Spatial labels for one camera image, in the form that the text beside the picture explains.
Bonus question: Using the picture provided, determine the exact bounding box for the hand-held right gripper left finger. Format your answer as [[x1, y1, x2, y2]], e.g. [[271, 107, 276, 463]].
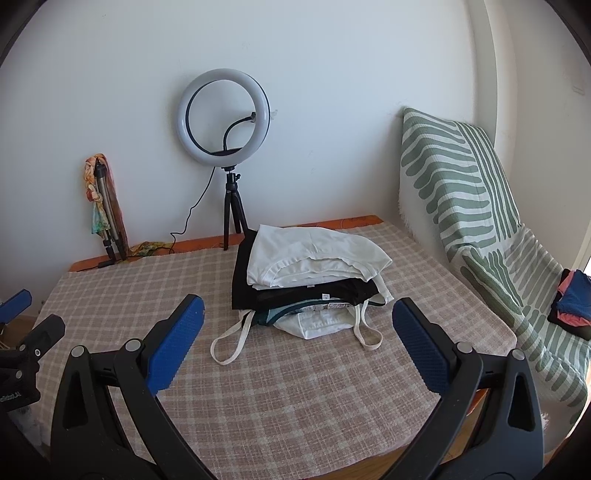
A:
[[50, 294, 218, 480]]

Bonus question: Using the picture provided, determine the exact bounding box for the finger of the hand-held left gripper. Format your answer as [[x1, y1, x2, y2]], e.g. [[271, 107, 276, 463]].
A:
[[0, 289, 33, 324], [18, 314, 66, 366]]

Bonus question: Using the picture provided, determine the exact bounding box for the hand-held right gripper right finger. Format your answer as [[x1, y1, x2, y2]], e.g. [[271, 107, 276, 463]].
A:
[[392, 298, 550, 480]]

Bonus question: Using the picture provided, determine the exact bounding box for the white t-shirt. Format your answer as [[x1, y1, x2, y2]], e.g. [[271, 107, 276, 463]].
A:
[[246, 224, 393, 291]]

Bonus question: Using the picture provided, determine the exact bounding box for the white garment with dark trim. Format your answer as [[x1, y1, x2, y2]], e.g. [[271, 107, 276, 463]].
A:
[[256, 295, 386, 328]]

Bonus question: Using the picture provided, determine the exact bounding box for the beige checkered blanket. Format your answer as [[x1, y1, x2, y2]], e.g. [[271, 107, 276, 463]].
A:
[[34, 220, 518, 467]]

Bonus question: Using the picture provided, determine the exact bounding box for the colourful patterned scarf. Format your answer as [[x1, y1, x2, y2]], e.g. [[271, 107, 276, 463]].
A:
[[84, 154, 171, 259]]

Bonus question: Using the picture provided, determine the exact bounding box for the grey folded tripod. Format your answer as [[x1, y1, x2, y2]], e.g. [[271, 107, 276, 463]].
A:
[[92, 164, 130, 268]]

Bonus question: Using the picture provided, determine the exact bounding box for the small black folded garment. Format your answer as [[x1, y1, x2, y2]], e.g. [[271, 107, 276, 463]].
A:
[[548, 308, 591, 341]]

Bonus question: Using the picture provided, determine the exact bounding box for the blue garment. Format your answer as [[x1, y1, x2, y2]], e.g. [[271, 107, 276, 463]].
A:
[[556, 272, 591, 319]]

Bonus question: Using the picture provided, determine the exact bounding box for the green striped blanket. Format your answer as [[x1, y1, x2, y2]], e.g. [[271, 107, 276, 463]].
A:
[[398, 107, 591, 425]]

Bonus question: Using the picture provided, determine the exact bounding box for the cream garment with straps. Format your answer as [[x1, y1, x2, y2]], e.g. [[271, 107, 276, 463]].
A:
[[210, 277, 389, 366]]

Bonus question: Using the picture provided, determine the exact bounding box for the black power cable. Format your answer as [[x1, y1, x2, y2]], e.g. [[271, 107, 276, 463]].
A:
[[168, 166, 218, 254]]

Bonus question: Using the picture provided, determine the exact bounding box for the white ring light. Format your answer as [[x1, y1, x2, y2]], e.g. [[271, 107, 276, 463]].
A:
[[178, 68, 271, 168]]

